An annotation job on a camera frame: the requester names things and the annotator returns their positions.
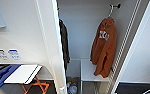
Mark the dark grey hanging garment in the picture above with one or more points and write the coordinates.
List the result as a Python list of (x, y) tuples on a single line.
[(64, 40)]

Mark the white wardrobe carcass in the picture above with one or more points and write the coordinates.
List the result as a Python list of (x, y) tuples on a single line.
[(81, 30)]

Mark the orange hooded sweatshirt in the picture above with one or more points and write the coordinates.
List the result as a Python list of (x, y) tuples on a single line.
[(104, 46)]

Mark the dark storage bin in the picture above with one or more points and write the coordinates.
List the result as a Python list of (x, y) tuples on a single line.
[(72, 81)]

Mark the pale plastic bottle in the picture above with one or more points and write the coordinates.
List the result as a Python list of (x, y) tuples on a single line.
[(73, 89)]

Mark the orange folding stand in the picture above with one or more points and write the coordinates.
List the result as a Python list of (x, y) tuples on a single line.
[(36, 88)]

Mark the white flat board dark edge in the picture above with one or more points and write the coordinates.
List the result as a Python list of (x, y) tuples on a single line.
[(22, 73)]

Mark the black hanger rail bracket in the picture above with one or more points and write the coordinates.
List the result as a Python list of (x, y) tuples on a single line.
[(117, 5)]

